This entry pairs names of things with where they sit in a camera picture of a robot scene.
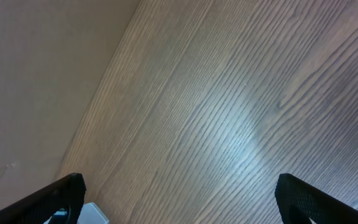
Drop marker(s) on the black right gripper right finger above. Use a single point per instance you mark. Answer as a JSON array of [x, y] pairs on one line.
[[299, 202]]

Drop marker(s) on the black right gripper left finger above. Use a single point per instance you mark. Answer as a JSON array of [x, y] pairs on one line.
[[59, 202]]

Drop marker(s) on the white block under right gripper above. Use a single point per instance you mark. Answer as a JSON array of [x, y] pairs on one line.
[[90, 214]]

